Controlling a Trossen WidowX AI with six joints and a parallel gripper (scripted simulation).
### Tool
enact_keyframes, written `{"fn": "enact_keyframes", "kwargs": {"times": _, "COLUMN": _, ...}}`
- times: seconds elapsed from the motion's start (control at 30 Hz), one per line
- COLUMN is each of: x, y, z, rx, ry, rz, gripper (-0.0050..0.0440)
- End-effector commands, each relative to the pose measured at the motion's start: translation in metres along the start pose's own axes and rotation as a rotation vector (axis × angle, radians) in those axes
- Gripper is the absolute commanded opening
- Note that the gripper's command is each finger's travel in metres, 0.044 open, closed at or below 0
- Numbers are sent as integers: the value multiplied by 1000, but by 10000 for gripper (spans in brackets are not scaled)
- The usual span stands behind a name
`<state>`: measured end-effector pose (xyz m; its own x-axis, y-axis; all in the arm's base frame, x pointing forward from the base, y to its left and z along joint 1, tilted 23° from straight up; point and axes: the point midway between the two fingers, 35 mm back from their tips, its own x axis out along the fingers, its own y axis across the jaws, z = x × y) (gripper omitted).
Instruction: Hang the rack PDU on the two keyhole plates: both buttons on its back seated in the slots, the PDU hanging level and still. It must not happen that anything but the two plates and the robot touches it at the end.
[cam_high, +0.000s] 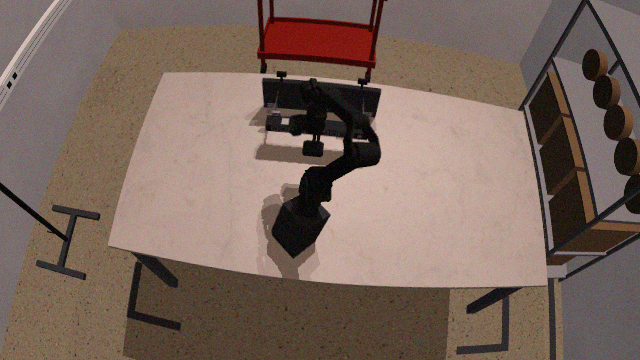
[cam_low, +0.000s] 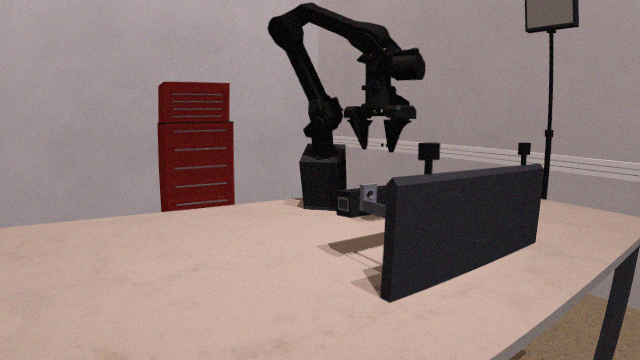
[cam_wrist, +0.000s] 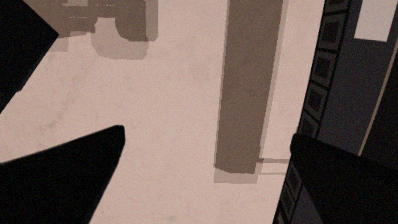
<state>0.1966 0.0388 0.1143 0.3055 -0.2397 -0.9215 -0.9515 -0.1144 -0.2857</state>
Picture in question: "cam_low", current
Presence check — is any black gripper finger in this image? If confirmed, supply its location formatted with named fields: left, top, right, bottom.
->
left=383, top=120, right=412, bottom=152
left=347, top=120, right=373, bottom=150

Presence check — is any black rectangular panel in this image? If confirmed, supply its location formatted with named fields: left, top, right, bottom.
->
left=380, top=163, right=544, bottom=303

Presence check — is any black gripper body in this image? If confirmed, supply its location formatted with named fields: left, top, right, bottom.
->
left=344, top=80, right=416, bottom=120

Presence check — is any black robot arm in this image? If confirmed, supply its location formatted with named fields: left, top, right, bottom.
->
left=268, top=3, right=425, bottom=160

